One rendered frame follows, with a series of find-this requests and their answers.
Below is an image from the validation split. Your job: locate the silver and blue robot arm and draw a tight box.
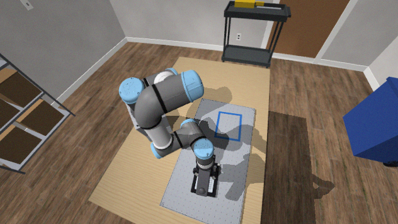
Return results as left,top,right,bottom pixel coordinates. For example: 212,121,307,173
119,68,214,197

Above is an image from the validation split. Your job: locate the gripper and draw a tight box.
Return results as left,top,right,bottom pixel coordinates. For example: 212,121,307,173
193,155,217,180

